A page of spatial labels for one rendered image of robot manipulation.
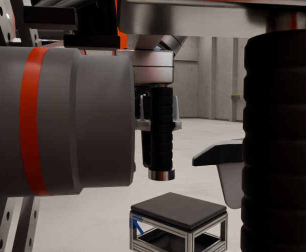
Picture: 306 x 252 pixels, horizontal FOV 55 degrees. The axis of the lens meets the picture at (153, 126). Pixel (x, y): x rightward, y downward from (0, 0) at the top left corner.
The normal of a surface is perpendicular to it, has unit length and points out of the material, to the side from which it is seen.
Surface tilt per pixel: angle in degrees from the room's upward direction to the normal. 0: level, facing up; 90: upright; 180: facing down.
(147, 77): 90
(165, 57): 90
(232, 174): 94
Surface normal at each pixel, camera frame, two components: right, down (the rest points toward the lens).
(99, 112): 0.13, -0.13
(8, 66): 0.10, -0.61
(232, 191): 0.34, 0.13
